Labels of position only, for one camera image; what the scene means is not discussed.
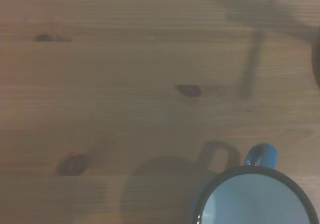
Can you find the blue enamel mug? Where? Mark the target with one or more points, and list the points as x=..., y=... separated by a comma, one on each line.
x=252, y=199

